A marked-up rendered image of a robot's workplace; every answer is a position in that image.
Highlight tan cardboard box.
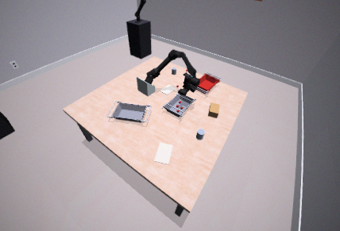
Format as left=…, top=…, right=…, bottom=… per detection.
left=208, top=102, right=219, bottom=118

